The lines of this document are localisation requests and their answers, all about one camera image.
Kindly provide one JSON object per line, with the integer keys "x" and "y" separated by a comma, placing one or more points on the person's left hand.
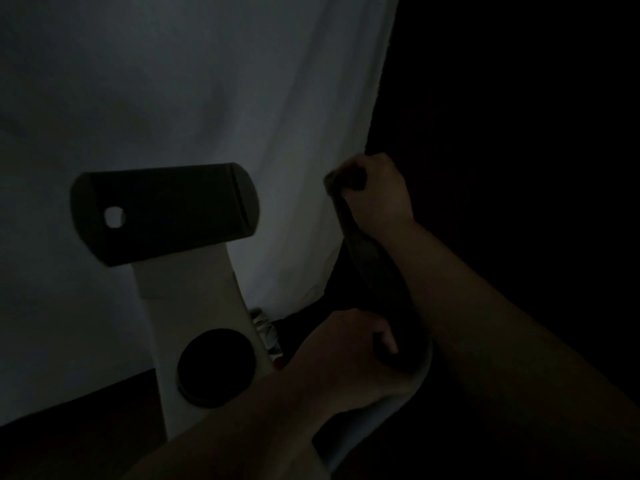
{"x": 350, "y": 364}

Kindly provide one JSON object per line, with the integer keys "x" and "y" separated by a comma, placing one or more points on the person's right hand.
{"x": 380, "y": 194}

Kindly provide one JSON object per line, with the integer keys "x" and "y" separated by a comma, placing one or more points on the grey cleaning cloth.
{"x": 350, "y": 177}

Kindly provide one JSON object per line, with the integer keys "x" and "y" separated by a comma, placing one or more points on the white exercise bike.
{"x": 190, "y": 294}

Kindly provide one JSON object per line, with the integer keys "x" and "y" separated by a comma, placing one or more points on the person's right forearm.
{"x": 500, "y": 334}

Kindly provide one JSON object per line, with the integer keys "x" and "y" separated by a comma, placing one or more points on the person's left forearm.
{"x": 225, "y": 434}

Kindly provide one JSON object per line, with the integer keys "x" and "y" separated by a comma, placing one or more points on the grey white tablet holder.
{"x": 165, "y": 212}

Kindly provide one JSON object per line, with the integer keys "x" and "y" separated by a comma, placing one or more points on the white hanging sheet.
{"x": 150, "y": 94}

